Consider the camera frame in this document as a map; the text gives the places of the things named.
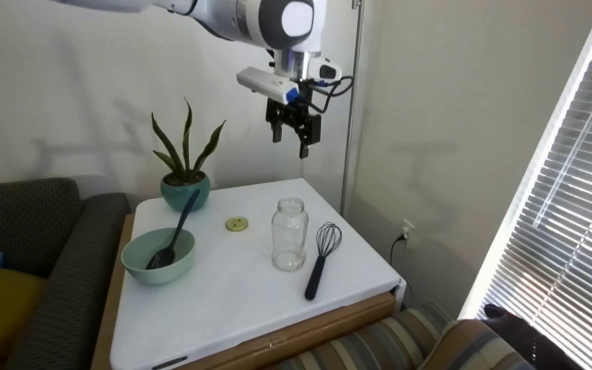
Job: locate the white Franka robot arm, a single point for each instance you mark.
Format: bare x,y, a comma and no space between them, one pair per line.
254,17

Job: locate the striped fabric couch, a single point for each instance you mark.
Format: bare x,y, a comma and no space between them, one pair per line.
363,345

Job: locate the pale green bowl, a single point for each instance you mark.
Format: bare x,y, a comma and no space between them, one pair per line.
164,272

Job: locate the grey wall conduit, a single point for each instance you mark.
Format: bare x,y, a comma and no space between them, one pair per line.
352,135

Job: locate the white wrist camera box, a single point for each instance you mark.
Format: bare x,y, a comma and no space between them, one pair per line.
266,83

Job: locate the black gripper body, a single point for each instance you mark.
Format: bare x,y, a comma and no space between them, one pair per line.
297,115

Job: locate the green snake plant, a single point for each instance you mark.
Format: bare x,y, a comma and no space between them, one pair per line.
186,150

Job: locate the striped couch cushion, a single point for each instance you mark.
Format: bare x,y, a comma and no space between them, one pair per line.
473,345

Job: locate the brown wooden table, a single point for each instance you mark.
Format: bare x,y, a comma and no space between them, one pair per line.
309,335

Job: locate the yellow jar lid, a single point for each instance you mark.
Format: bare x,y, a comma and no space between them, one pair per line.
237,225

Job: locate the white window blinds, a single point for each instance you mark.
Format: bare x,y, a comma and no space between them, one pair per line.
570,227

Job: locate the black plastic spoon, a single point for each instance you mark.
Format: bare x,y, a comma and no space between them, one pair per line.
163,258

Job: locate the teal ceramic plant pot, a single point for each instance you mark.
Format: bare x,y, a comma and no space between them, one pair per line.
181,195

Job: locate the dark grey sofa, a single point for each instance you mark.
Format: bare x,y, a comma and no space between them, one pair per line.
69,274

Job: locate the clear glass jar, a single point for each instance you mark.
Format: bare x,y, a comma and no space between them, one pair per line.
287,237

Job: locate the white foam board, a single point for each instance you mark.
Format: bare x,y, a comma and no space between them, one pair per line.
227,309

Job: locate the white wall outlet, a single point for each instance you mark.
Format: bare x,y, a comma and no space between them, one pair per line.
405,228

